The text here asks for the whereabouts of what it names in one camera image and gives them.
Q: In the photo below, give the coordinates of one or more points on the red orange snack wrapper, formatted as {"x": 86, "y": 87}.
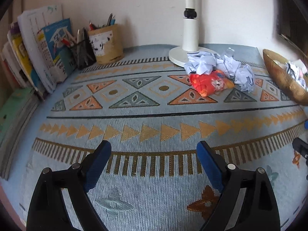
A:
{"x": 208, "y": 84}

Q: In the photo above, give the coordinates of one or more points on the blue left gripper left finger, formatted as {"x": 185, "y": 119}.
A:
{"x": 94, "y": 164}

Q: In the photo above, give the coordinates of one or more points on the cardboard pen holder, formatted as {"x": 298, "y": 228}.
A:
{"x": 106, "y": 44}

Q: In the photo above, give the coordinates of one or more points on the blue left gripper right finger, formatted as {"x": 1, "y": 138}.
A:
{"x": 212, "y": 163}

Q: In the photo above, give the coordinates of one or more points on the green flat book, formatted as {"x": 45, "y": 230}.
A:
{"x": 15, "y": 115}

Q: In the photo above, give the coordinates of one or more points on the white desk lamp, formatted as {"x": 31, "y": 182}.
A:
{"x": 190, "y": 42}

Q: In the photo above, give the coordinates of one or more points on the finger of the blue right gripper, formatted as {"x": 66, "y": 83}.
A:
{"x": 306, "y": 125}

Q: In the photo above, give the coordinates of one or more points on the white paper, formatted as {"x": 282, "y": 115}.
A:
{"x": 296, "y": 74}

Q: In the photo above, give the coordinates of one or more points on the woven golden basket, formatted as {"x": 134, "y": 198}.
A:
{"x": 283, "y": 80}

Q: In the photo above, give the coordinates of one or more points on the black mesh pen holder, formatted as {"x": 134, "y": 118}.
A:
{"x": 83, "y": 54}

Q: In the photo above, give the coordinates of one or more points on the patterned blue table mat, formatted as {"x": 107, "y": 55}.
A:
{"x": 146, "y": 108}

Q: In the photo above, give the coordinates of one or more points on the paper pile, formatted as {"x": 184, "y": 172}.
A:
{"x": 205, "y": 63}

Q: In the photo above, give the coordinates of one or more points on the row of standing books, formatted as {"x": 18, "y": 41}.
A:
{"x": 41, "y": 40}

